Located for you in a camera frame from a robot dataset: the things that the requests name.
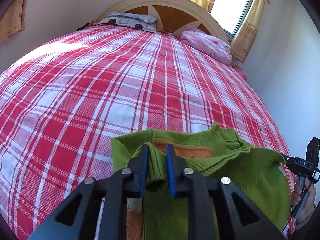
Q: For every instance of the pink cloth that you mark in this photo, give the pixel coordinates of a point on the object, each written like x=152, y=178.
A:
x=241, y=72

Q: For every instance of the green orange striped knit sweater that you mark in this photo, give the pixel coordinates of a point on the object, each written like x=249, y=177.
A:
x=250, y=175

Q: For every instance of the sliding window with grey frame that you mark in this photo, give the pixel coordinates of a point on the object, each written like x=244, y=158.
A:
x=230, y=5

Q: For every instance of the person's right hand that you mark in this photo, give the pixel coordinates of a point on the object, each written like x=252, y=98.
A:
x=303, y=205

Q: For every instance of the cream wooden headboard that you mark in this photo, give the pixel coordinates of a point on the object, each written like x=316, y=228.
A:
x=150, y=0

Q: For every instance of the red plaid bed sheet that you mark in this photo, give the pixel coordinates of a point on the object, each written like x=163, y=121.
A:
x=100, y=92

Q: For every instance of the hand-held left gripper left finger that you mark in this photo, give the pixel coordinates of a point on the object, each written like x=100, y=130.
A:
x=143, y=171

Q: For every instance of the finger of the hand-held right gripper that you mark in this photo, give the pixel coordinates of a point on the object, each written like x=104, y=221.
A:
x=286, y=159

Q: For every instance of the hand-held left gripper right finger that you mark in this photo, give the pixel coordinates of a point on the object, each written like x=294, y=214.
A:
x=171, y=172

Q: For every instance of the dark cloth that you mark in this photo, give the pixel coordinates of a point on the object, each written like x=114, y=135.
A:
x=83, y=26

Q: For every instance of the pink pillow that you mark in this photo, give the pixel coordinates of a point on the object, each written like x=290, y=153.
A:
x=207, y=45

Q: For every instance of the grey patterned pillow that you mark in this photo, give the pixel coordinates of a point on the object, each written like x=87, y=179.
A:
x=125, y=20

